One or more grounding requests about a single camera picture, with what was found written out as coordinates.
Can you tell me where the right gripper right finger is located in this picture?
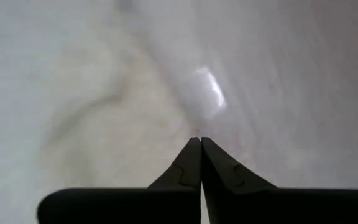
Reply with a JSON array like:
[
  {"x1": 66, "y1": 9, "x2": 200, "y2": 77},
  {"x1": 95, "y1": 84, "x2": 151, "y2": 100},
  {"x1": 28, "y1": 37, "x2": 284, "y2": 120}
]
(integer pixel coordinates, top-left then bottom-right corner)
[{"x1": 201, "y1": 136, "x2": 358, "y2": 224}]

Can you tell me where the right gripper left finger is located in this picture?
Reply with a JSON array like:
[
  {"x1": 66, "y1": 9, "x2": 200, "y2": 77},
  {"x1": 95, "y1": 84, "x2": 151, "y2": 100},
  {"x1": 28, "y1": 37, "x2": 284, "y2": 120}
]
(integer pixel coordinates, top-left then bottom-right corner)
[{"x1": 37, "y1": 137, "x2": 203, "y2": 224}]

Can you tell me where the white lace top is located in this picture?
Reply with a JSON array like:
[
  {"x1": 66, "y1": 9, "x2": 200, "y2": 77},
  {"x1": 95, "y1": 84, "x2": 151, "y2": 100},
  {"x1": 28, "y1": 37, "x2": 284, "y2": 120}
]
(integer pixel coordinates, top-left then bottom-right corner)
[{"x1": 0, "y1": 0, "x2": 211, "y2": 224}]

